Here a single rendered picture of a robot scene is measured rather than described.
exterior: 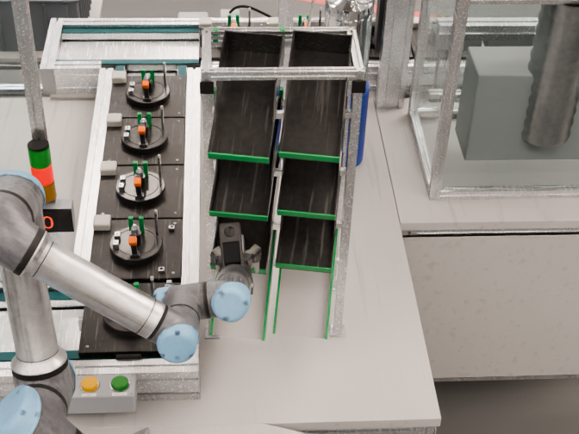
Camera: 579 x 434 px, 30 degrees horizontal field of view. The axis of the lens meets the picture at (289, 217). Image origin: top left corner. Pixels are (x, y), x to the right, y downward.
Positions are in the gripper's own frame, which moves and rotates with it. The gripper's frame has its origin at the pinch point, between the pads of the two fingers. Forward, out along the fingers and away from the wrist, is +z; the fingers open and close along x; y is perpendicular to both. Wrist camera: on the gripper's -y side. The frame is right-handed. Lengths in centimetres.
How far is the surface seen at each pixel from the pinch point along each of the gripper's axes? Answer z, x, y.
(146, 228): 44, -27, 6
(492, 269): 78, 73, 34
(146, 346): 7.5, -23.8, 26.1
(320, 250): 5.5, 19.0, 3.6
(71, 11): 189, -69, -45
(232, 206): -3.4, -0.3, -10.3
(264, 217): -7.5, 6.8, -8.4
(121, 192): 58, -35, -1
